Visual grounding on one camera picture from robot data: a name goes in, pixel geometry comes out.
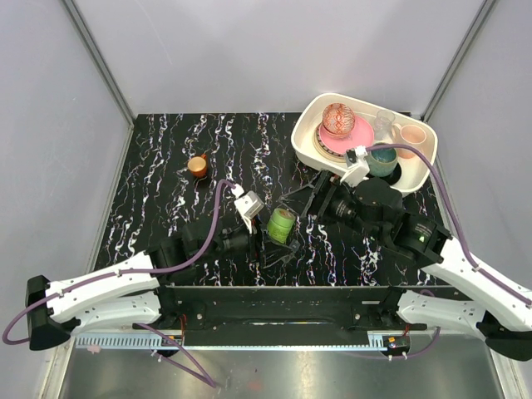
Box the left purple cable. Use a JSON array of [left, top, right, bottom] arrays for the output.
[[2, 179, 246, 388]]

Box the clear glass cup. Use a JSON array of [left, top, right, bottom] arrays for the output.
[[373, 110, 396, 142]]

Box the teal ceramic mug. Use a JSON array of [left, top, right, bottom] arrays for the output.
[[366, 148, 398, 177]]

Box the purple cable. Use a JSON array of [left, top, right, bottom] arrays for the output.
[[2, 179, 246, 388], [348, 142, 532, 361]]

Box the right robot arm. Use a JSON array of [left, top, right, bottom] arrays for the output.
[[280, 171, 531, 362]]

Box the black saucer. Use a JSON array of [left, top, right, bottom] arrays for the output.
[[382, 163, 402, 185]]

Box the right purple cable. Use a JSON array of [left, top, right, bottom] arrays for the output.
[[348, 142, 532, 361]]

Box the pink mug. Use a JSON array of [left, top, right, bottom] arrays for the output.
[[392, 123, 427, 153]]

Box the pink plate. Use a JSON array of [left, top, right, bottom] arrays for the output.
[[320, 116, 374, 154]]

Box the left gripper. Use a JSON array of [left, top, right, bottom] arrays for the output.
[[197, 215, 293, 268]]

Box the cream striped plate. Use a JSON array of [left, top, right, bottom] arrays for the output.
[[313, 124, 345, 163]]

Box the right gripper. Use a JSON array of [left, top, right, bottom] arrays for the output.
[[278, 167, 384, 243]]

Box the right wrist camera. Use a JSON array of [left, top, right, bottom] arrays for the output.
[[340, 145, 369, 187]]

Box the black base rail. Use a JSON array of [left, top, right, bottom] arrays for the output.
[[148, 287, 408, 332]]

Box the small orange cup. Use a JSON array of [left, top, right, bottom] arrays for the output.
[[187, 154, 208, 179]]

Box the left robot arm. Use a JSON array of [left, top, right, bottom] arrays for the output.
[[26, 221, 299, 352]]

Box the green pill bottle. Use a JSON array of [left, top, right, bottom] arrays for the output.
[[267, 208, 296, 244]]

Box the white rectangular tub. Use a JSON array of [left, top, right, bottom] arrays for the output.
[[291, 93, 438, 197]]

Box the patterned red bowl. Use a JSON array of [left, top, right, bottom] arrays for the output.
[[322, 103, 356, 138]]

